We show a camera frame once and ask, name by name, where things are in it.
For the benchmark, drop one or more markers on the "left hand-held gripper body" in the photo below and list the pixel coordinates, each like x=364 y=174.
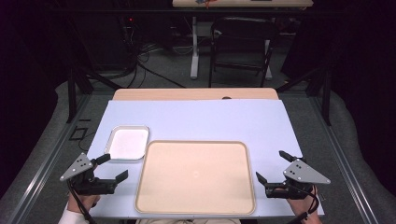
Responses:
x=80 y=166

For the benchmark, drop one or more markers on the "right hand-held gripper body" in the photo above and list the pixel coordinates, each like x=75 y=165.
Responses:
x=302 y=174

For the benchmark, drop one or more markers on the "person's right hand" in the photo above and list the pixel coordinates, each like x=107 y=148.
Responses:
x=300 y=206

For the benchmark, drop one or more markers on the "person's left hand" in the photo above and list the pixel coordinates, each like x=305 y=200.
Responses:
x=84 y=202

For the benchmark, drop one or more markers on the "small white tray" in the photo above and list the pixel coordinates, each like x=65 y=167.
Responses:
x=128 y=143

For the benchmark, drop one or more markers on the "large beige tray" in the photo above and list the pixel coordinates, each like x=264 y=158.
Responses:
x=195 y=177

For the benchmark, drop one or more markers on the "person's beige clothing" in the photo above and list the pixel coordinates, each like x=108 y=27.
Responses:
x=186 y=221

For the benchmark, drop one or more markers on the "pale blue table board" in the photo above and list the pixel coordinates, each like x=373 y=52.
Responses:
x=199 y=119

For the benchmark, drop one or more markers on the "black folding chair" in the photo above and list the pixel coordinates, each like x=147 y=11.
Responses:
x=243 y=34

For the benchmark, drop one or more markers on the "white-legged desk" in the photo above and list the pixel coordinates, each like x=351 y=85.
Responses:
x=195 y=62

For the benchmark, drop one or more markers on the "black floor socket frame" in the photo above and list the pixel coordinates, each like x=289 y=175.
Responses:
x=77 y=133

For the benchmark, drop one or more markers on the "aluminium floor rail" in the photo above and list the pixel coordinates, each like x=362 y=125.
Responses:
x=345 y=165
x=46 y=161

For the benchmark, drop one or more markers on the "black metal frame stand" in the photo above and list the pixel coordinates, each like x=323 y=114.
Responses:
x=326 y=99
x=72 y=93

